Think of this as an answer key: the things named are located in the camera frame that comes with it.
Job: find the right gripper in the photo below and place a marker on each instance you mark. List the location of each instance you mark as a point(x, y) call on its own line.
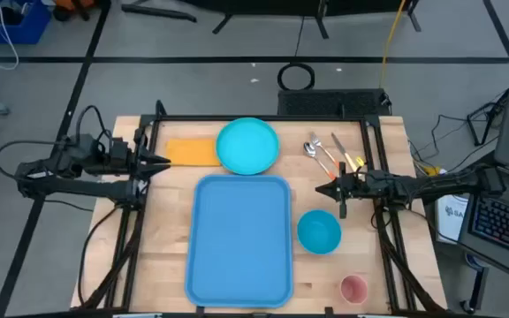
point(360, 185)

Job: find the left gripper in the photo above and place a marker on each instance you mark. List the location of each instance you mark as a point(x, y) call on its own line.
point(122, 156)

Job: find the orange napkin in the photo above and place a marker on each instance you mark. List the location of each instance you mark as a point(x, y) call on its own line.
point(190, 152)

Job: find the blue-teal bowl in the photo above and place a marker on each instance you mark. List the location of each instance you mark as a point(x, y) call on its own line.
point(319, 232)

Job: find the teal plate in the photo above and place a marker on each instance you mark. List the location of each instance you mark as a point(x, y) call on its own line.
point(247, 146)

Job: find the pink cup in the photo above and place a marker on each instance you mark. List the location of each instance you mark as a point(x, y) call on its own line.
point(354, 289)

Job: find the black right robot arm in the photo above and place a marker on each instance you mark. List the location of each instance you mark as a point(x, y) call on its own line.
point(440, 183)

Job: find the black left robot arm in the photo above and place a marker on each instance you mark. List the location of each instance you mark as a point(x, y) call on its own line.
point(82, 187)

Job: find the blue plastic tray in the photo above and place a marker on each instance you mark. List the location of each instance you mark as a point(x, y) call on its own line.
point(237, 243)

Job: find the black perforated computer case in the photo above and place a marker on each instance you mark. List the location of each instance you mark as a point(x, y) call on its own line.
point(325, 102)

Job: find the yellow connector bundle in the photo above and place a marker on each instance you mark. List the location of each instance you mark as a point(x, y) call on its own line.
point(431, 171)

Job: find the white printed box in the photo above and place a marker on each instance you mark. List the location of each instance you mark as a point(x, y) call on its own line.
point(451, 221)

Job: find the black floor bar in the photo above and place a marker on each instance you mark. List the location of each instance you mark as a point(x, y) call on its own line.
point(157, 12)

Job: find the orange and black bag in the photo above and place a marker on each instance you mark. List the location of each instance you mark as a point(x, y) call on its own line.
point(71, 4)

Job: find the blue plastic bin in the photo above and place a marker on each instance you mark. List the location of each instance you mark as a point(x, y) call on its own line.
point(29, 31)

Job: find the black divider screen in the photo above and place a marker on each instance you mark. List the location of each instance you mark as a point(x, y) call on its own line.
point(281, 5)

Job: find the black metal frame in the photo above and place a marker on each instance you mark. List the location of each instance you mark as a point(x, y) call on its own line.
point(237, 118)

